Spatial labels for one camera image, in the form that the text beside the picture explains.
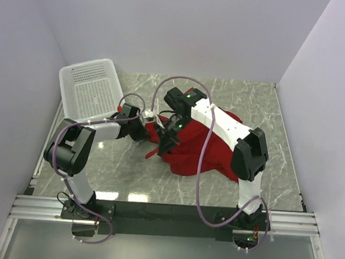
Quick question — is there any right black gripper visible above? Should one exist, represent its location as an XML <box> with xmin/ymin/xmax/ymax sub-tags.
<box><xmin>151</xmin><ymin>112</ymin><xmax>191</xmax><ymax>159</ymax></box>

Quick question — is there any red t shirt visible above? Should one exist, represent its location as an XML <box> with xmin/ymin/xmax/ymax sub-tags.
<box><xmin>143</xmin><ymin>105</ymin><xmax>245</xmax><ymax>184</ymax></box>

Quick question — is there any white plastic perforated basket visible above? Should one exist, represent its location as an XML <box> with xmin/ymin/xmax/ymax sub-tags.
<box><xmin>58</xmin><ymin>59</ymin><xmax>125</xmax><ymax>121</ymax></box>

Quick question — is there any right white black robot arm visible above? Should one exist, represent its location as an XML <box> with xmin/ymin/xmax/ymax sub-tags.
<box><xmin>155</xmin><ymin>88</ymin><xmax>269</xmax><ymax>229</ymax></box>

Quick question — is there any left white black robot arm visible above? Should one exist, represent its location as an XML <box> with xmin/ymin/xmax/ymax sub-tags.
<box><xmin>43</xmin><ymin>103</ymin><xmax>149</xmax><ymax>219</ymax></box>

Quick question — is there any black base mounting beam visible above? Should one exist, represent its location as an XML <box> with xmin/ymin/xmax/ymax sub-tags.
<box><xmin>60</xmin><ymin>200</ymin><xmax>267</xmax><ymax>242</ymax></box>

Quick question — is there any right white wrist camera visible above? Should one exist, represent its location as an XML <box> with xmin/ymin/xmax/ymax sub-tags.
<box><xmin>141</xmin><ymin>109</ymin><xmax>164</xmax><ymax>128</ymax></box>

